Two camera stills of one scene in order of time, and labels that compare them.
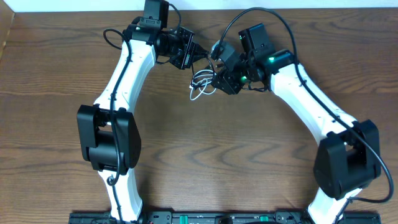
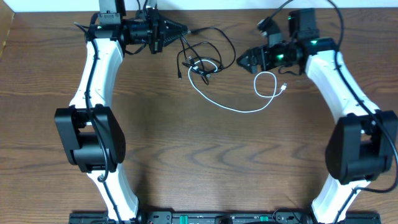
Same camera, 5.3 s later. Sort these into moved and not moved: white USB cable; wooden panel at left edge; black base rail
Moved: white USB cable
Not moved: black base rail; wooden panel at left edge
